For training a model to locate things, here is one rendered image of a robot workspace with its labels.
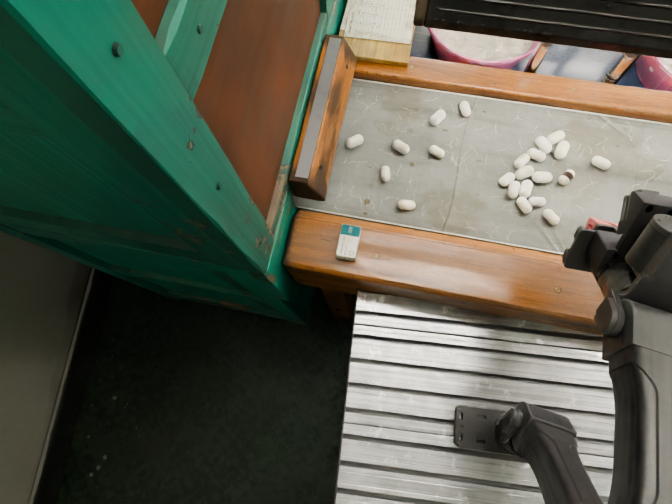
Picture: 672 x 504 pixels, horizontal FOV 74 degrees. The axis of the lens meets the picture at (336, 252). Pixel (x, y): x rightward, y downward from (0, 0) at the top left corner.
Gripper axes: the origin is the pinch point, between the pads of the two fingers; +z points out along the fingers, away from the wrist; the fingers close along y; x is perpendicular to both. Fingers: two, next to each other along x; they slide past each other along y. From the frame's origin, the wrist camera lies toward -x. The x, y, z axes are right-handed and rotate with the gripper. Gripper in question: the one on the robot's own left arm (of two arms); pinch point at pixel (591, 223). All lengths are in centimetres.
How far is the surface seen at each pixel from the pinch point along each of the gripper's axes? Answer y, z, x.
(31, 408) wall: 122, -3, 86
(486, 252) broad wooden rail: 13.1, 2.2, 10.0
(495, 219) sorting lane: 11.7, 9.5, 7.1
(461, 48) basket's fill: 22.6, 38.8, -16.3
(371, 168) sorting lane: 36.1, 14.1, 3.1
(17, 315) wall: 124, 6, 58
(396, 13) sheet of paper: 37, 37, -21
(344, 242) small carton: 37.9, -1.7, 10.7
